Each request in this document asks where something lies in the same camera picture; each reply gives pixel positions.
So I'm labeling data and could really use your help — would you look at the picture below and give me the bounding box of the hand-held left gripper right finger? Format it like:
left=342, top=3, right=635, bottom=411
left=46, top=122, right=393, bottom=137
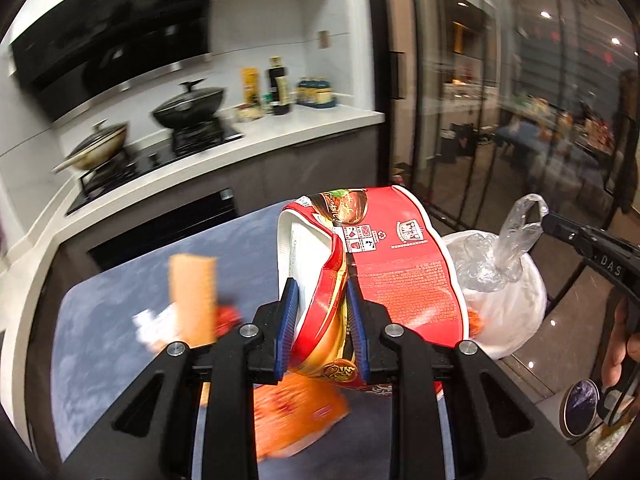
left=346, top=277, right=586, bottom=480

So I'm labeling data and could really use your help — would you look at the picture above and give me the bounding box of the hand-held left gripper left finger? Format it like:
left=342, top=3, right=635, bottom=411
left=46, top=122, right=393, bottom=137
left=62, top=277, right=301, bottom=480

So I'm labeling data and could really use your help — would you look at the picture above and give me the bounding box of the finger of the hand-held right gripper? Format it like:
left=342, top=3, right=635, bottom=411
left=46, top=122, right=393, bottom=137
left=542, top=212, right=595, bottom=257

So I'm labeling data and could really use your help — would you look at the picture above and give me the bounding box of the clear plastic bag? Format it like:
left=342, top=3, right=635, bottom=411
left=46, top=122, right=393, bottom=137
left=457, top=194, right=550, bottom=295

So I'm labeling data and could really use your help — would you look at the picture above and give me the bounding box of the red instant noodle bowl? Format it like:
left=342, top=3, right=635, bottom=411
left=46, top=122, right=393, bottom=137
left=277, top=185, right=474, bottom=399

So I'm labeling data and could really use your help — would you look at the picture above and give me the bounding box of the orange wrapper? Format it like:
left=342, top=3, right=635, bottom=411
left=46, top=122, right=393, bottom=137
left=200, top=305, right=351, bottom=461

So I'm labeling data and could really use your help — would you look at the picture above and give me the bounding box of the white lined trash bin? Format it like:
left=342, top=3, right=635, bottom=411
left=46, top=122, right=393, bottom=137
left=442, top=230, right=549, bottom=361

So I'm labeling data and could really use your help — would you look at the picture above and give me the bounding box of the tan foam fruit net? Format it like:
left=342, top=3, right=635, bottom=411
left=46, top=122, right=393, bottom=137
left=169, top=254, right=219, bottom=346

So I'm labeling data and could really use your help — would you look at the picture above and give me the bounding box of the white tissue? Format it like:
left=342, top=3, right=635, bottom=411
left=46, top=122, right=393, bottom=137
left=132, top=305, right=176, bottom=349

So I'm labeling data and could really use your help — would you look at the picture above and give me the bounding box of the person's right hand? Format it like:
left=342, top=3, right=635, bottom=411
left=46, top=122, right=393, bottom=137
left=601, top=299, right=640, bottom=387

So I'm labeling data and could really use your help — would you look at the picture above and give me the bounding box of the dark bin behind glass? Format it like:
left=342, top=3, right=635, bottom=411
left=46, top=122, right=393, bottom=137
left=440, top=122, right=477, bottom=163

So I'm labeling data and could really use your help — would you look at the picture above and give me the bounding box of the black built-in oven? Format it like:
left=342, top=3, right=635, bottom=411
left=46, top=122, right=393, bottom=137
left=87, top=187, right=238, bottom=271

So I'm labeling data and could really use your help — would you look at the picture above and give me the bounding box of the black framed glass door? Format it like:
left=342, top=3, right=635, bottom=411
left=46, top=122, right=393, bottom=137
left=365, top=0, right=640, bottom=411

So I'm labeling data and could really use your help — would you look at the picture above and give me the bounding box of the black gas stove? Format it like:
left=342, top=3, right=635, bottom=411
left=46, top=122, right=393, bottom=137
left=65, top=120, right=246, bottom=216

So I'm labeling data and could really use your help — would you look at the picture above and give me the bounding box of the black cooking pot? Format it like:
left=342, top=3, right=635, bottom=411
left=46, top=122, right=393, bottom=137
left=151, top=95, right=226, bottom=130

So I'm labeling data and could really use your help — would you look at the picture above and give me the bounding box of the blue lidded condiment jar set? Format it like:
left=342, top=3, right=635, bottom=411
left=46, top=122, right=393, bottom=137
left=296, top=76, right=337, bottom=109

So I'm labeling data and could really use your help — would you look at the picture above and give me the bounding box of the dark soy sauce bottle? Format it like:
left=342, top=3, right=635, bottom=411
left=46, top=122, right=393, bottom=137
left=266, top=56, right=293, bottom=116

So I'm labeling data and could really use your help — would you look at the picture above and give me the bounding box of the yellow food packet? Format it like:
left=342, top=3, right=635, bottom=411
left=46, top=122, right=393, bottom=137
left=241, top=67, right=263, bottom=108

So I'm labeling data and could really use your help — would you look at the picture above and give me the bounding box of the beige wok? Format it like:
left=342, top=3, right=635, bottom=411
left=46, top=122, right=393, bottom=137
left=52, top=125, right=129, bottom=175

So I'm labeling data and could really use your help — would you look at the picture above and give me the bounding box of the glass wok lid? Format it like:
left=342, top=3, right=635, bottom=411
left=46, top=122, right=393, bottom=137
left=65, top=119, right=126, bottom=153

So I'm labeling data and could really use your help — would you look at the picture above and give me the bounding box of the black range hood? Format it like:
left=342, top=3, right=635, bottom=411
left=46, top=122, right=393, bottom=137
left=10, top=0, right=216, bottom=122

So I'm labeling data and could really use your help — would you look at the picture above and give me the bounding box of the black door handle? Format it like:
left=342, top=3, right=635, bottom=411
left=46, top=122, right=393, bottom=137
left=390, top=51, right=405, bottom=100

